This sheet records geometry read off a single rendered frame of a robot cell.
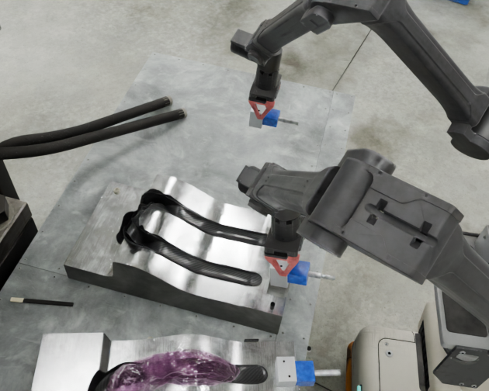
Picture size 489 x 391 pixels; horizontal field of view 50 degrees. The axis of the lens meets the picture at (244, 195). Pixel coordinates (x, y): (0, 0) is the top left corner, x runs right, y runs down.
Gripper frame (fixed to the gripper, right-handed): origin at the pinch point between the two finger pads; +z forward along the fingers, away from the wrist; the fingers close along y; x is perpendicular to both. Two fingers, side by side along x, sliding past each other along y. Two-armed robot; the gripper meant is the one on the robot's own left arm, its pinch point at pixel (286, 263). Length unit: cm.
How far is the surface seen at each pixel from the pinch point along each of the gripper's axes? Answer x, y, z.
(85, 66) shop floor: -150, -168, 50
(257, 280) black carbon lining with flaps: -6.4, -0.5, 7.5
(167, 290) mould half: -24.8, 6.6, 7.4
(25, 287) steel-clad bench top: -58, 11, 10
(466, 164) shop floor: 61, -163, 84
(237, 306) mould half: -9.1, 6.4, 8.5
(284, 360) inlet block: 2.8, 14.9, 11.7
